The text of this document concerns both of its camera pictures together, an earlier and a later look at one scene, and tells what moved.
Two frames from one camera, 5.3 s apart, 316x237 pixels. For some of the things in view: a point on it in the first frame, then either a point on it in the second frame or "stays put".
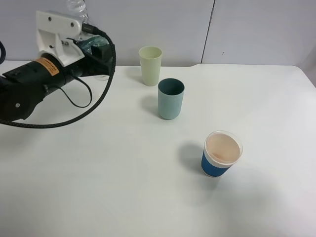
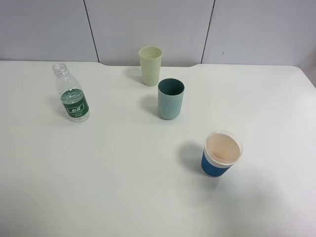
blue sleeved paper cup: [221, 149] stays put
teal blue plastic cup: [170, 96] stays put
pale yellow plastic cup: [150, 58] stays put
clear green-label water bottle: [78, 8] to [73, 101]
